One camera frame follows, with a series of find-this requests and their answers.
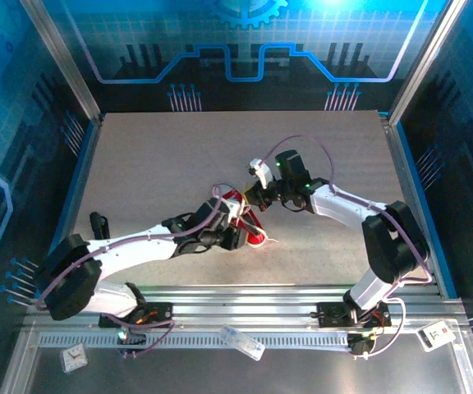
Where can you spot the red canvas sneaker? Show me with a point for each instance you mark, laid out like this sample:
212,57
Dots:
257,240

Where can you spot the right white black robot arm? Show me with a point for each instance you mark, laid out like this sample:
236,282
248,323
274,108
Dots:
392,246

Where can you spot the clear plastic bag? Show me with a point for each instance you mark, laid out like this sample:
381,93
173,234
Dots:
242,342

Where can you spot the black controller box with LED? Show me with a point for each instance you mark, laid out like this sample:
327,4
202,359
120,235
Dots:
136,339
359,346

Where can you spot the small white square clock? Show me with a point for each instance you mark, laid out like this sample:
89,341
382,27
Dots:
74,358

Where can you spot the white card with red mark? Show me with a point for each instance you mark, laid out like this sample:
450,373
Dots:
437,336

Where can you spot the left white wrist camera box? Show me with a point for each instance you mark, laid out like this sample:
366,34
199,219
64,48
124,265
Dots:
231,207

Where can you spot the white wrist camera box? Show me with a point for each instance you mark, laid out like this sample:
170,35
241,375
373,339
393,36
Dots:
261,172
231,207

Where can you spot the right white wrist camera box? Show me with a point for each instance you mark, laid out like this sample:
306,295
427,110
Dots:
261,172

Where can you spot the aluminium frame rail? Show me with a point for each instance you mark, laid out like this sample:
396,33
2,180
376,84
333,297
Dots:
240,308

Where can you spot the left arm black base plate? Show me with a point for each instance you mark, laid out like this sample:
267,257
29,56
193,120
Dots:
162,312

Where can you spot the aluminium side rail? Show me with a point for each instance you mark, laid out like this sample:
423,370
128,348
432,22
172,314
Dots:
401,164

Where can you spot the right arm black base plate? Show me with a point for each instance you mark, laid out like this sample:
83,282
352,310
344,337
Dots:
329,314

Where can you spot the aluminium corner post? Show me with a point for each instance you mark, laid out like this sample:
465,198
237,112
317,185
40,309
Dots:
425,61
64,61

